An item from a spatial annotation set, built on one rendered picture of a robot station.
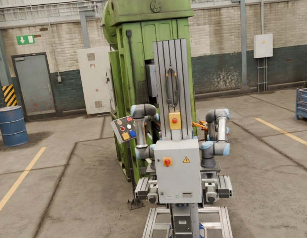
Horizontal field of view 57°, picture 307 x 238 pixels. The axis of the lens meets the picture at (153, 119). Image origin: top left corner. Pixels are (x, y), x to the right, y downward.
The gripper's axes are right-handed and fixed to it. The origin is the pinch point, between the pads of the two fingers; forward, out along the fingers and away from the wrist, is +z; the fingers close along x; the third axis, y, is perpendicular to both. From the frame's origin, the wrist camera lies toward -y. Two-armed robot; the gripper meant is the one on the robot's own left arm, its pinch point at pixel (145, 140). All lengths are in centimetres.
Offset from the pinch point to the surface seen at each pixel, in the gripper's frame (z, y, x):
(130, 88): -56, -41, -20
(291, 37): -81, -761, 395
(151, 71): -76, -39, 9
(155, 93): -47, -40, 11
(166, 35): -116, -66, 29
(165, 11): -145, -61, 31
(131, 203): 91, -11, -32
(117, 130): -15.3, 4.8, -31.0
